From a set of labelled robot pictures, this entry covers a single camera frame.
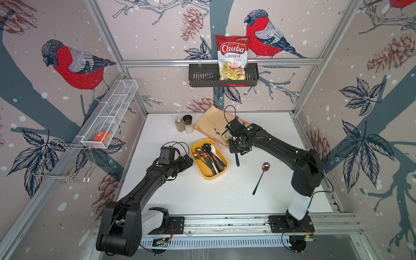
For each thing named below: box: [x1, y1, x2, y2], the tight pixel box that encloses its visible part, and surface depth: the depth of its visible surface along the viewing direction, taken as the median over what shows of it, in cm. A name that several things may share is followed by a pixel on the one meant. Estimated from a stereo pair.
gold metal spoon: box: [192, 151, 217, 176], surface depth 97 cm
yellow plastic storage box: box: [190, 138, 229, 180], surface depth 94 cm
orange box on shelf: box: [93, 131, 110, 143], surface depth 68 cm
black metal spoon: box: [202, 143, 225, 172], surface depth 100 cm
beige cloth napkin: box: [193, 105, 251, 146], surface depth 117 cm
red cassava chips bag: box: [215, 34, 250, 81], surface depth 85 cm
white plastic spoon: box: [210, 144, 226, 168], surface depth 99 cm
